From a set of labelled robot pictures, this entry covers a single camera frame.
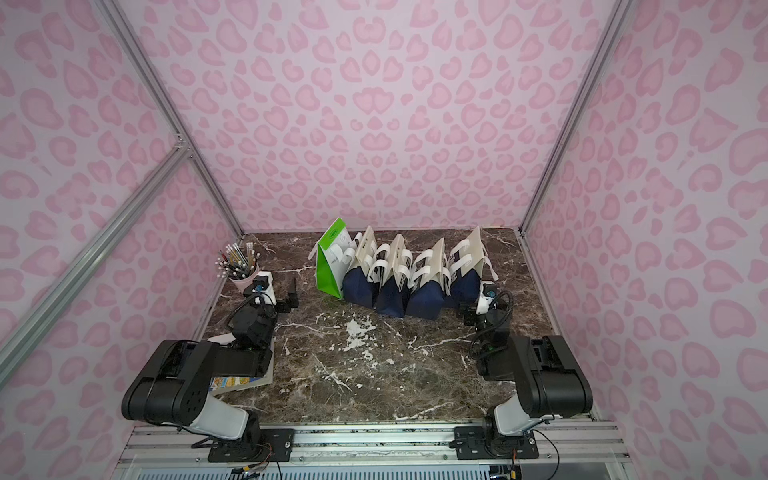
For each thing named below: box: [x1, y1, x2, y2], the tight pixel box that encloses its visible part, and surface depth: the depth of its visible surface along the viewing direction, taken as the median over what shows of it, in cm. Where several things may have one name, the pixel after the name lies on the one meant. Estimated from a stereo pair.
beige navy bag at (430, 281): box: [405, 237, 451, 321], surface depth 86 cm
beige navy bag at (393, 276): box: [375, 234, 415, 319], surface depth 85 cm
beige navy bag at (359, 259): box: [342, 225, 379, 308], surface depth 88 cm
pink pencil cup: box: [214, 242, 261, 292], surface depth 94 cm
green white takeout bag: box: [308, 217, 363, 299], surface depth 89 cm
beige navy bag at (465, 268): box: [444, 226, 499, 308], surface depth 86 cm
